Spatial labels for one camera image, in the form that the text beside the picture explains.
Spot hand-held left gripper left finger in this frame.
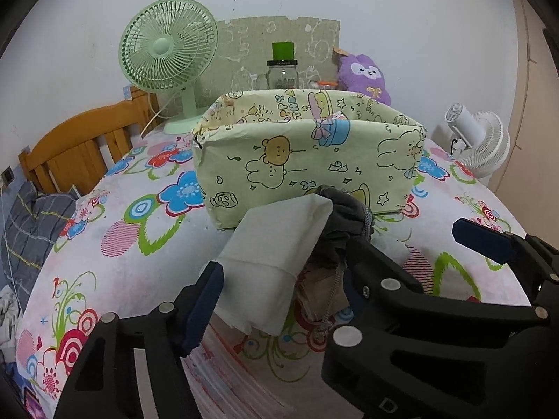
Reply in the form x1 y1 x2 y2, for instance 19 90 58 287
53 261 225 419

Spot white crumpled cloth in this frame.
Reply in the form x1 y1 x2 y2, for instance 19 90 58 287
0 286 22 352

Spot wooden headboard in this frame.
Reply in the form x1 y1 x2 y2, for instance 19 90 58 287
18 86 160 195

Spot green patterned board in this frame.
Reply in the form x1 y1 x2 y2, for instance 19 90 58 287
214 15 341 97

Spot glass jar with green lid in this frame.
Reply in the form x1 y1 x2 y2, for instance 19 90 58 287
266 42 301 91

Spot clear container with orange piece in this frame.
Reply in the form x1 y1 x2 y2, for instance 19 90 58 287
306 67 339 91

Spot white tissue pack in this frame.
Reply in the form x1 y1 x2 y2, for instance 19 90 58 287
212 195 333 336

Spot purple plush toy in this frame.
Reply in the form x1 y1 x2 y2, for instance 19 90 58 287
334 48 392 106

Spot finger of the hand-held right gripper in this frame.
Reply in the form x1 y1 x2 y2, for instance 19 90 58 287
452 217 559 319
321 236 533 419

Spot white desk fan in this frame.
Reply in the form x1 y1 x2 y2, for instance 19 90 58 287
444 102 511 179

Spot brown paper bag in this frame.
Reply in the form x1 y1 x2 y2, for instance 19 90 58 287
295 266 350 321

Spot yellow-green cartoon fabric storage box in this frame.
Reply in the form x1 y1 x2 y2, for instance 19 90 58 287
191 88 427 230

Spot green desk fan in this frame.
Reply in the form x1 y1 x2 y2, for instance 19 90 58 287
119 0 219 135

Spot grey-blue striped blanket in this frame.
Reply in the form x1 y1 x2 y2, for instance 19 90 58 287
0 181 79 289

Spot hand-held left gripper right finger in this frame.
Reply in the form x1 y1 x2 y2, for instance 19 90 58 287
346 271 368 328

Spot grey drawstring pouch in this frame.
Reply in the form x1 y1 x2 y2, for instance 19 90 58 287
306 185 377 339

